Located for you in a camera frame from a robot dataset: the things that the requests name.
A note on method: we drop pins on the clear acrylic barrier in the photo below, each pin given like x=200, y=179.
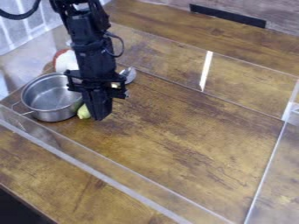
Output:
x=152, y=194
x=275, y=204

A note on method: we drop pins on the clear acrylic front barrier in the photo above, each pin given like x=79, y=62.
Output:
x=152, y=194

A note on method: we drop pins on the stainless steel pot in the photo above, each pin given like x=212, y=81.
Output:
x=49, y=101

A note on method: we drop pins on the clear acrylic right barrier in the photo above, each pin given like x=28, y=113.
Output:
x=275, y=204

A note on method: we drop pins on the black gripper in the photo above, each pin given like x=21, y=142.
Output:
x=98, y=91

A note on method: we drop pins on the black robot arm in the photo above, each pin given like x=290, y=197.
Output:
x=85, y=21

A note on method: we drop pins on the green handled metal spoon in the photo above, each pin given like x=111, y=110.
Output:
x=83, y=112

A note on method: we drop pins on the red and white toy mushroom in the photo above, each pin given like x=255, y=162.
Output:
x=64, y=61

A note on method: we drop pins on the black strip on table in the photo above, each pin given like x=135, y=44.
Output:
x=246, y=20

